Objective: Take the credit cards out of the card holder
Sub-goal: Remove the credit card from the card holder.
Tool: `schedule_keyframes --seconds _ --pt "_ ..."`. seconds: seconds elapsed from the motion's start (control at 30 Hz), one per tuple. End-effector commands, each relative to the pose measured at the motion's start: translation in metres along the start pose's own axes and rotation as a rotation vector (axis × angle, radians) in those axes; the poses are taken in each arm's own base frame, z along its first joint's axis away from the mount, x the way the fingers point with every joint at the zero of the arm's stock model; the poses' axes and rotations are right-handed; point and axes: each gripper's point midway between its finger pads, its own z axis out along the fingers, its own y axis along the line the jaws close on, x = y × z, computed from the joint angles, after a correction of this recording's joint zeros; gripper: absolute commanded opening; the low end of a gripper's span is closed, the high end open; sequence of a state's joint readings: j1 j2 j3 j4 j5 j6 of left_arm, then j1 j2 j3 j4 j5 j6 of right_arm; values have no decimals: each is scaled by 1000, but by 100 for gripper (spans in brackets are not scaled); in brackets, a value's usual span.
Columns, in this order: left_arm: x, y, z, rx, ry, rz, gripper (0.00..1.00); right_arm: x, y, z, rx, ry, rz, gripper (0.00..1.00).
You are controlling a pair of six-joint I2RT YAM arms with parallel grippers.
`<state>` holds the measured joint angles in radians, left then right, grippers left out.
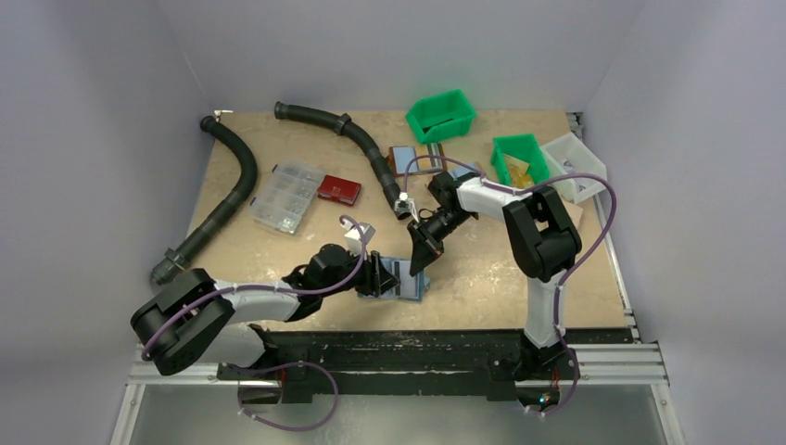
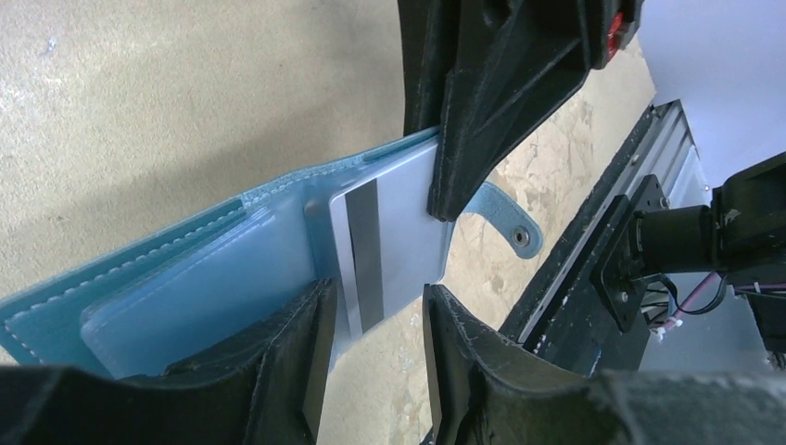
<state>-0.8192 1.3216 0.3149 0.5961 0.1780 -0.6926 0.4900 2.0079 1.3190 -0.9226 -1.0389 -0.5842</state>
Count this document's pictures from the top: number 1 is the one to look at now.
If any white card magnetic stripe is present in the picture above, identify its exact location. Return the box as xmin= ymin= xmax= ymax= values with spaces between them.
xmin=388 ymin=260 xmax=425 ymax=301

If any blue leather card holder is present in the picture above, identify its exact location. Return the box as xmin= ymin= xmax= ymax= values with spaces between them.
xmin=357 ymin=257 xmax=430 ymax=302

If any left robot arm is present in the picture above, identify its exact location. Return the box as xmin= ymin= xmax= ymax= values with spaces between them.
xmin=130 ymin=244 xmax=399 ymax=375

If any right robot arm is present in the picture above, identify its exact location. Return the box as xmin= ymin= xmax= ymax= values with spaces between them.
xmin=407 ymin=172 xmax=582 ymax=374

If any pink open card holder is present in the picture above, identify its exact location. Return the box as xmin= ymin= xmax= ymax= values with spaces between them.
xmin=449 ymin=162 xmax=485 ymax=179

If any red card case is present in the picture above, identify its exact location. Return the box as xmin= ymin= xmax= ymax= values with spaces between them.
xmin=316 ymin=175 xmax=361 ymax=207

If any brown open card holder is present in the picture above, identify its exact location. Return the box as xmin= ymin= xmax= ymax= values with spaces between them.
xmin=387 ymin=143 xmax=446 ymax=177

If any beige card holder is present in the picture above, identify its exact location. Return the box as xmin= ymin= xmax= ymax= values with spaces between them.
xmin=563 ymin=201 xmax=583 ymax=228

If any clear plastic screw box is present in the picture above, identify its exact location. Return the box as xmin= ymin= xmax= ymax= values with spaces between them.
xmin=250 ymin=160 xmax=325 ymax=235

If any green bin rear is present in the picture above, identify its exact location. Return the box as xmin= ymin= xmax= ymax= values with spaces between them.
xmin=405 ymin=89 xmax=476 ymax=144

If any green bin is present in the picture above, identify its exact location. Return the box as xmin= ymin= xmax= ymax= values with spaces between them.
xmin=489 ymin=133 xmax=550 ymax=188
xmin=405 ymin=89 xmax=476 ymax=144

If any green bin right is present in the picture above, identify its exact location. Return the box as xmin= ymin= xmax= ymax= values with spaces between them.
xmin=489 ymin=133 xmax=550 ymax=188

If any white translucent bin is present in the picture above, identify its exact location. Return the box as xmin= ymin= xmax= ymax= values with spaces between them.
xmin=540 ymin=133 xmax=607 ymax=204

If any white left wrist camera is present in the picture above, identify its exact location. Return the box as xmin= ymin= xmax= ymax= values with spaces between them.
xmin=341 ymin=222 xmax=375 ymax=255

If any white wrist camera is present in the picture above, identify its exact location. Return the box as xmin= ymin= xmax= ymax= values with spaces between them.
xmin=341 ymin=222 xmax=375 ymax=255
xmin=394 ymin=192 xmax=420 ymax=222

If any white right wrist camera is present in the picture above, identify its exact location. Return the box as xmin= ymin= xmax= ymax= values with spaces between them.
xmin=394 ymin=192 xmax=420 ymax=222

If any black table front rail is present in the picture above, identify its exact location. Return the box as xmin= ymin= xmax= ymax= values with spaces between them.
xmin=153 ymin=328 xmax=634 ymax=403

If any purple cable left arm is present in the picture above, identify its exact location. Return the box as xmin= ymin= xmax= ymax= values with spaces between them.
xmin=141 ymin=214 xmax=370 ymax=432

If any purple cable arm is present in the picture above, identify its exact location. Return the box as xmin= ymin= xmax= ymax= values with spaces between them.
xmin=141 ymin=214 xmax=370 ymax=432
xmin=401 ymin=155 xmax=618 ymax=419

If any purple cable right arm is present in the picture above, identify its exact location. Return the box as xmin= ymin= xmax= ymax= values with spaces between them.
xmin=401 ymin=155 xmax=618 ymax=419

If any black corrugated hose centre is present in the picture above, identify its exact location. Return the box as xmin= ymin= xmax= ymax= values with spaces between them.
xmin=273 ymin=101 xmax=413 ymax=221

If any black corrugated hose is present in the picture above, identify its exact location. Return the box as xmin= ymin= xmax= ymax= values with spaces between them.
xmin=149 ymin=115 xmax=260 ymax=287
xmin=273 ymin=101 xmax=413 ymax=221

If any black corrugated hose left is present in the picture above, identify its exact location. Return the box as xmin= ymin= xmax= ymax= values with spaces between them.
xmin=149 ymin=115 xmax=260 ymax=287

